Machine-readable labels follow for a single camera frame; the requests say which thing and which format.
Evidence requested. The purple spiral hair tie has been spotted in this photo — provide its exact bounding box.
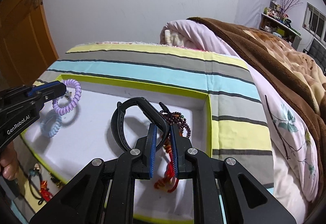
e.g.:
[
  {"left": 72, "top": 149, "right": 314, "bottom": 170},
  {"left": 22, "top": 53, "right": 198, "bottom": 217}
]
[{"left": 52, "top": 78, "right": 83, "bottom": 116}]

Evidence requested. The red knotted cord charm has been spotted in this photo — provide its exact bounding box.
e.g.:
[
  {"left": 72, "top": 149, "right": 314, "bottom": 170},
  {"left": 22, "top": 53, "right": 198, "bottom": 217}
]
[{"left": 154, "top": 139, "right": 179, "bottom": 193}]

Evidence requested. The light blue spiral hair tie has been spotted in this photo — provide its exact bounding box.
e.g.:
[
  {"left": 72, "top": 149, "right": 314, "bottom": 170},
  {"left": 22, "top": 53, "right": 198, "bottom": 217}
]
[{"left": 40, "top": 109, "right": 63, "bottom": 138}]

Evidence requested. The black fitness band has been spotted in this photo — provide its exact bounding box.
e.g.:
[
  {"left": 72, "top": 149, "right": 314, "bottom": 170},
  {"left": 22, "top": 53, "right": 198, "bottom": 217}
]
[{"left": 110, "top": 97, "right": 170, "bottom": 151}]

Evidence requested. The black gold hair tie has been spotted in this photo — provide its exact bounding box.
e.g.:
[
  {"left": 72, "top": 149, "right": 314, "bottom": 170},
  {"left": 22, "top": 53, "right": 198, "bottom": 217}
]
[{"left": 48, "top": 171, "right": 64, "bottom": 189}]

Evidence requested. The person's left hand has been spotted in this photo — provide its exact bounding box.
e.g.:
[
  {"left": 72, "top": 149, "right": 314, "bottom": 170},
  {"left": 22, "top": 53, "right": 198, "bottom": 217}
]
[{"left": 1, "top": 142, "right": 19, "bottom": 180}]

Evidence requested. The orange wooden door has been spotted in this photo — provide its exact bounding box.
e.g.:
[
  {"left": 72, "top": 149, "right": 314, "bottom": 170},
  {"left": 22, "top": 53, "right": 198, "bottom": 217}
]
[{"left": 1, "top": 0, "right": 58, "bottom": 87}]

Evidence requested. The lime green shallow box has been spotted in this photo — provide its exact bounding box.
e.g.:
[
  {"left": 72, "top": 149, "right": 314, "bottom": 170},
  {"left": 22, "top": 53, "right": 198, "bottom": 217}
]
[{"left": 20, "top": 73, "right": 213, "bottom": 224}]

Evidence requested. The striped tablecloth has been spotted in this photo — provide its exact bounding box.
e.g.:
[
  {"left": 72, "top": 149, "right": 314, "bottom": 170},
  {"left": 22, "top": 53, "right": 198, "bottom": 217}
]
[{"left": 7, "top": 42, "right": 275, "bottom": 224}]

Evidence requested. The pink floral duvet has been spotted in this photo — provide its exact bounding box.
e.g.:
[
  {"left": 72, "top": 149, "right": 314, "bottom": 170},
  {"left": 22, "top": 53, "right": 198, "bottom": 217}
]
[{"left": 160, "top": 19, "right": 320, "bottom": 219}]

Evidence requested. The brown fleece blanket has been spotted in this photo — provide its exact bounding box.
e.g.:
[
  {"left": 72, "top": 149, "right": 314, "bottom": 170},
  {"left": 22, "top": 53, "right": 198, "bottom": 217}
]
[{"left": 191, "top": 17, "right": 325, "bottom": 144}]

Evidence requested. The cluttered shelf desk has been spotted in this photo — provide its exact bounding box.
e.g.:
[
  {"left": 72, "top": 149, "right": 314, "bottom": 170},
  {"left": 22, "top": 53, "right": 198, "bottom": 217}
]
[{"left": 259, "top": 0, "right": 302, "bottom": 50}]

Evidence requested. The black quilted chair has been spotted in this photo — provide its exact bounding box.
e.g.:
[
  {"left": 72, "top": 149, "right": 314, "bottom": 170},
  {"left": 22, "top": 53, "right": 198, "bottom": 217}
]
[{"left": 303, "top": 38, "right": 326, "bottom": 74}]

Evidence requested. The purple branch decoration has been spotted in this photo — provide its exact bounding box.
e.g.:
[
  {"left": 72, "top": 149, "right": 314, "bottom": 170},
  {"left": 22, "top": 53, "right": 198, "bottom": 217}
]
[{"left": 280, "top": 0, "right": 303, "bottom": 17}]

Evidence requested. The barred window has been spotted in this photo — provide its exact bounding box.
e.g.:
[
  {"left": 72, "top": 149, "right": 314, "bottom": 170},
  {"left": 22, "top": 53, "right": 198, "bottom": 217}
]
[{"left": 303, "top": 3, "right": 326, "bottom": 45}]

